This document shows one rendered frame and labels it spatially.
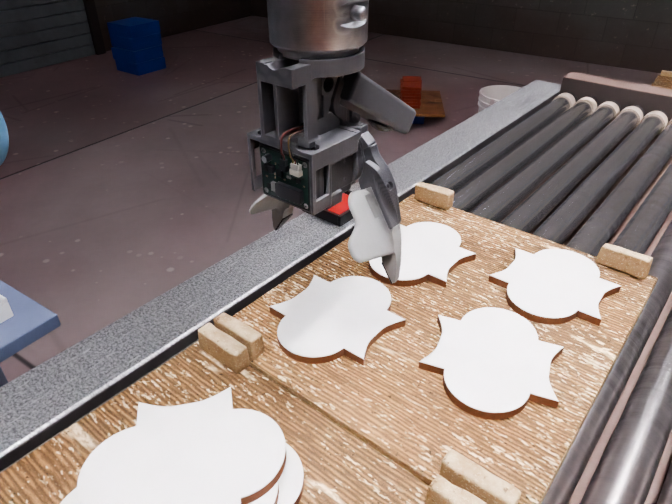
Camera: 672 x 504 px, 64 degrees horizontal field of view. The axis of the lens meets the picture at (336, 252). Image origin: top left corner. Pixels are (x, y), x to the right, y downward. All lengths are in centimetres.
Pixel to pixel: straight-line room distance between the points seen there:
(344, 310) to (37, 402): 32
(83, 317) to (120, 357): 162
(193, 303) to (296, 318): 15
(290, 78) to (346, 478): 31
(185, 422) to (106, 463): 6
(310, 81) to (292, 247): 38
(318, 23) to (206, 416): 31
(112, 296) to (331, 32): 198
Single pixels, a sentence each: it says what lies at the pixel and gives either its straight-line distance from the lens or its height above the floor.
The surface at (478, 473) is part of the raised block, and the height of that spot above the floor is 96.
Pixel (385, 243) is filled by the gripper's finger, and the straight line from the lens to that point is 48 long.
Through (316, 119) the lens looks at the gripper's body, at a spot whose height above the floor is 118.
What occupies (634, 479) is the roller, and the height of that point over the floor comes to 92.
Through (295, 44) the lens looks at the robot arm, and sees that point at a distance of 41.
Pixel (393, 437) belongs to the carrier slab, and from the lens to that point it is 50.
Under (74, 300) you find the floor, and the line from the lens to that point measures 234.
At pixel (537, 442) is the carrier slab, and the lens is 52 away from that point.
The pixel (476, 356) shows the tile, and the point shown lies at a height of 95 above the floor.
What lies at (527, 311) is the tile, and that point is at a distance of 63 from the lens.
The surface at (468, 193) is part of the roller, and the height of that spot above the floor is 92.
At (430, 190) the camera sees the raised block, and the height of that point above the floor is 96.
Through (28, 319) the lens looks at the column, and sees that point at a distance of 80.
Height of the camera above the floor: 133
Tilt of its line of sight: 34 degrees down
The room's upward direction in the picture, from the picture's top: straight up
